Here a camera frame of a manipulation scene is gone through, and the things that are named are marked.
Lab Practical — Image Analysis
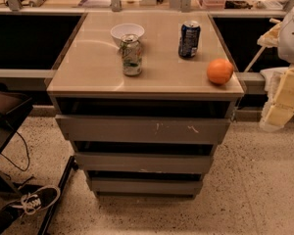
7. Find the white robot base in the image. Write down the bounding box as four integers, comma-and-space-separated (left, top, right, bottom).
260, 67, 287, 92

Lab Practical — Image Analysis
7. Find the black cable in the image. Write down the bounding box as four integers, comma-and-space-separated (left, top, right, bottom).
0, 130, 31, 173

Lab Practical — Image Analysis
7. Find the orange fruit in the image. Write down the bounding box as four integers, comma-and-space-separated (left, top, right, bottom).
207, 59, 234, 85

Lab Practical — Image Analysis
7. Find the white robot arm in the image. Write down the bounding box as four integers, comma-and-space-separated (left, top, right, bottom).
257, 6, 294, 132

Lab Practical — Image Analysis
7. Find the grey bottom drawer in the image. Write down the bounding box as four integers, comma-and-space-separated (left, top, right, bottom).
86, 177, 203, 195

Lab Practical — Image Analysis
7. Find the grey drawer cabinet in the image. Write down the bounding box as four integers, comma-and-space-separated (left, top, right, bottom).
46, 11, 246, 200

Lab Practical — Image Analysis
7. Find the blue soda can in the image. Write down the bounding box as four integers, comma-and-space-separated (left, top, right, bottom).
178, 21, 201, 59

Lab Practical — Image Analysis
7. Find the black cart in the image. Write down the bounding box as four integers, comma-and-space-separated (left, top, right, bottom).
0, 84, 76, 235

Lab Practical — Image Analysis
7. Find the white stick with handle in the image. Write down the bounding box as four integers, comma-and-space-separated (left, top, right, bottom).
244, 18, 281, 72

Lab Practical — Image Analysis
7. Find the green white soda can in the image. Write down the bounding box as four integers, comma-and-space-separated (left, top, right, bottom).
120, 34, 142, 76

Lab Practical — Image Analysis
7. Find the grey top drawer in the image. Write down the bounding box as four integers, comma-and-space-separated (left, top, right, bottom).
56, 115, 229, 144

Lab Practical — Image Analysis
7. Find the grey drawer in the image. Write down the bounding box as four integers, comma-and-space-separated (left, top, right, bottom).
56, 115, 229, 144
86, 177, 203, 195
74, 152, 212, 174

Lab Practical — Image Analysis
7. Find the white bowl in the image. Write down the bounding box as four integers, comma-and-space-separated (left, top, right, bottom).
110, 23, 145, 46

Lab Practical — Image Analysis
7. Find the black white sneaker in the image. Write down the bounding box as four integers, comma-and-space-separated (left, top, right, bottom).
9, 186, 61, 215

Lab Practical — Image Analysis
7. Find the grey middle drawer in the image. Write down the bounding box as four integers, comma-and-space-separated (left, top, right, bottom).
74, 152, 212, 174

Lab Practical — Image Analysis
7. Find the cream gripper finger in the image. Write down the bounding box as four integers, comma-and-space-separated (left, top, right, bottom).
260, 65, 294, 132
257, 23, 281, 48

